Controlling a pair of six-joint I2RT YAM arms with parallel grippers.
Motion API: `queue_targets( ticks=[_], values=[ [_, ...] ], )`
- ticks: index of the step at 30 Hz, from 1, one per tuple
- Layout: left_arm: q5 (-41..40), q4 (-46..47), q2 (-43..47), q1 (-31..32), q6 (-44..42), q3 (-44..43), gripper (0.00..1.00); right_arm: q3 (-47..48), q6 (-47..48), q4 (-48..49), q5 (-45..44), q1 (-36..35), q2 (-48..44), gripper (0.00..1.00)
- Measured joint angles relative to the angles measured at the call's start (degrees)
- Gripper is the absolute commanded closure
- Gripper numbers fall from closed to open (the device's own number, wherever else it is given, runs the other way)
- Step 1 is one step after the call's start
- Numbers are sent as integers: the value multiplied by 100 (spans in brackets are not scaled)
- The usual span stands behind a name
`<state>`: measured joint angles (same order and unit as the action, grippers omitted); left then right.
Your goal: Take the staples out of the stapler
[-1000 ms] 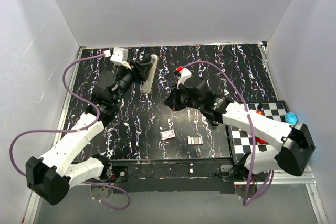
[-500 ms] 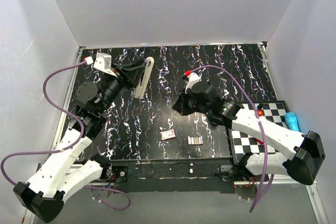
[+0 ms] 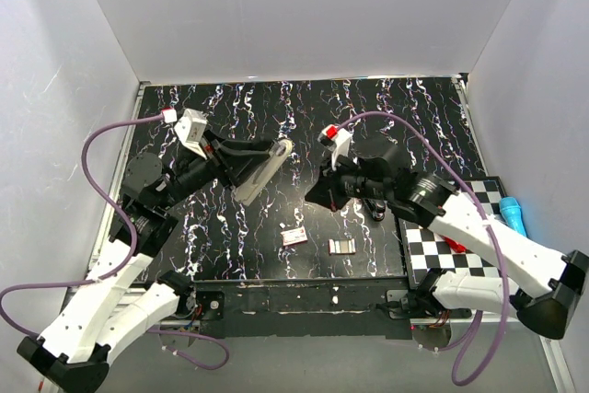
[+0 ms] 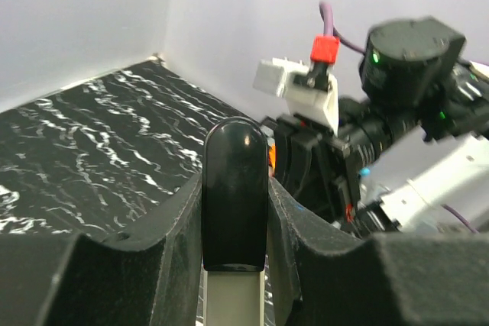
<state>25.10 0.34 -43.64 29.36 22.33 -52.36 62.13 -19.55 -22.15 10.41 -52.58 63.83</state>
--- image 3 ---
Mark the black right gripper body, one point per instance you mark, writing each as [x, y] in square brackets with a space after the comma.
[346, 183]

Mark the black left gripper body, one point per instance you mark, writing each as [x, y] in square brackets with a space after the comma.
[199, 172]

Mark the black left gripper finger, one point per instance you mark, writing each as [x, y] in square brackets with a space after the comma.
[261, 146]
[241, 166]

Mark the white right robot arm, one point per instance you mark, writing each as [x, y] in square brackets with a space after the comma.
[541, 287]

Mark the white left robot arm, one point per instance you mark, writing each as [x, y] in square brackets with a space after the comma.
[76, 351]

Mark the open staple box tray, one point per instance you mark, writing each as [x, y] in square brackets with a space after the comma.
[342, 246]

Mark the white red staple box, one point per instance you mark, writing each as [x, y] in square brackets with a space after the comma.
[294, 236]

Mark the black white checkerboard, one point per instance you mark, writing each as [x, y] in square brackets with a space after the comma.
[424, 249]

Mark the red yellow toy vehicle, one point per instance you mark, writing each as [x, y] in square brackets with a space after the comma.
[455, 246]

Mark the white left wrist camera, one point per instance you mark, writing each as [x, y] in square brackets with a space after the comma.
[189, 129]

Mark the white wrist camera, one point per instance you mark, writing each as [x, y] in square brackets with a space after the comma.
[189, 129]
[337, 141]

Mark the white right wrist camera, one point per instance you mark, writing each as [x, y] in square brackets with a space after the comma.
[337, 141]

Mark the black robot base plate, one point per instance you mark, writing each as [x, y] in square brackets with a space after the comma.
[309, 307]

